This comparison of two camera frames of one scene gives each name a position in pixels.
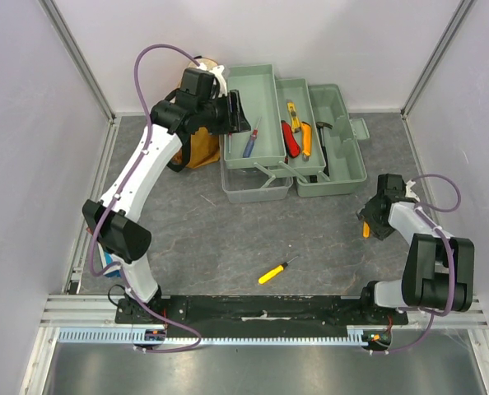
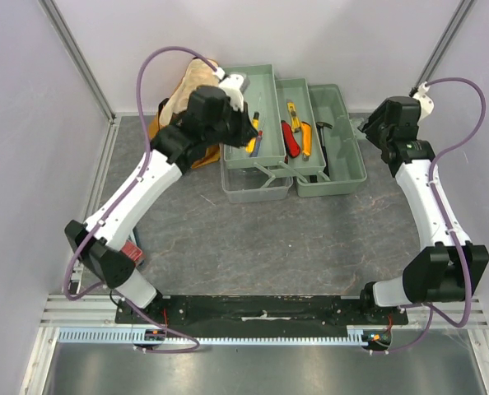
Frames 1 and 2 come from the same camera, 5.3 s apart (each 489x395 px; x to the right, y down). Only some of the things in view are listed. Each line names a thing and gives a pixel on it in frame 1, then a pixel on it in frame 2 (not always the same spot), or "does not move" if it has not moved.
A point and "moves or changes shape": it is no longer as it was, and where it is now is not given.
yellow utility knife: x=295 y=122 does not move
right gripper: x=373 y=220 to x=373 y=128
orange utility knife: x=306 y=141 does not move
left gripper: x=235 y=122 to x=248 y=131
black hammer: x=320 y=127 does not move
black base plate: x=258 y=312 does not move
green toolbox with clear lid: x=300 y=137 does not move
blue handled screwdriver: x=249 y=146 moves or changes shape
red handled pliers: x=291 y=146 does not move
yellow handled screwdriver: x=274 y=271 to x=252 y=144
